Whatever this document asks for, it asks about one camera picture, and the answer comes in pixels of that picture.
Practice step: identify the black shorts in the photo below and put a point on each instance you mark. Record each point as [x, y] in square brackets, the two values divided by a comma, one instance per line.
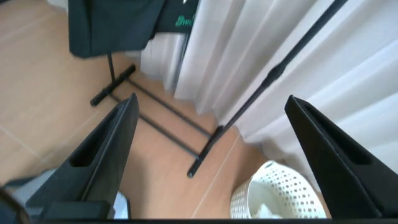
[118, 25]

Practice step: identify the white laundry basket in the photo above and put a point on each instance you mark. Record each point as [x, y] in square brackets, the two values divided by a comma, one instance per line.
[280, 186]

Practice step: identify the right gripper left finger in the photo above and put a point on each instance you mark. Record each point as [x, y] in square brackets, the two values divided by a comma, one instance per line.
[99, 161]

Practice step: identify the black clothes rack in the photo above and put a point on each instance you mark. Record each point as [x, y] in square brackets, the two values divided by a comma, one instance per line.
[273, 73]

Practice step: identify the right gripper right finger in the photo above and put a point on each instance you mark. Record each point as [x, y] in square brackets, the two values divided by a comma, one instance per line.
[335, 174]

